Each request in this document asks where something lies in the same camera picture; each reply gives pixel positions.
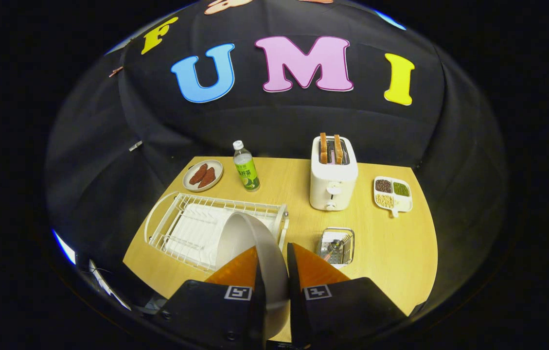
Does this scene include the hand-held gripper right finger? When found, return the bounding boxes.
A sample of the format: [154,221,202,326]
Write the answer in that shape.
[286,242,407,350]

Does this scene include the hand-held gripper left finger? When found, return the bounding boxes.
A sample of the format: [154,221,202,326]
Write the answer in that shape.
[155,245,267,350]

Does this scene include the white plate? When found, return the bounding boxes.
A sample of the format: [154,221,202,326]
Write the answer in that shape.
[216,211,290,341]

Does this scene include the white-handled spoon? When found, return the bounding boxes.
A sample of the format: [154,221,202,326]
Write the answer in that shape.
[323,238,345,263]

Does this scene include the clear wire basket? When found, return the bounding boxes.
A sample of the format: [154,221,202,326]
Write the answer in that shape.
[317,227,355,267]

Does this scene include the white wire dish rack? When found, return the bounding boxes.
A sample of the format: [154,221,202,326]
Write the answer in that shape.
[144,191,290,273]

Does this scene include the small grey plate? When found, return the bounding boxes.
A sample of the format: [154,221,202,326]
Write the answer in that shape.
[183,159,224,193]

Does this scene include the white divided dish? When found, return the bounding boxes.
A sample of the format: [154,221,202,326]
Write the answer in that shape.
[373,175,413,218]

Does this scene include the white ribbed drain tray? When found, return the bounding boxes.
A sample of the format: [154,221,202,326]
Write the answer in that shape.
[165,203,275,270]

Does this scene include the white toaster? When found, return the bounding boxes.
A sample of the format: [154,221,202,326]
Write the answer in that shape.
[309,135,359,211]

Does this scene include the brown sausage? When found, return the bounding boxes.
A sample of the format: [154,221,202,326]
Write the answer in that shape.
[198,167,216,189]
[189,163,208,185]

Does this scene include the green label drink bottle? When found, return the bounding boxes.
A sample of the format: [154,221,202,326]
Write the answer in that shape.
[233,140,261,192]

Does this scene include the black backdrop cloth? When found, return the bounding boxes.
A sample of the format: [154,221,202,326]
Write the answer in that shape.
[45,0,508,321]

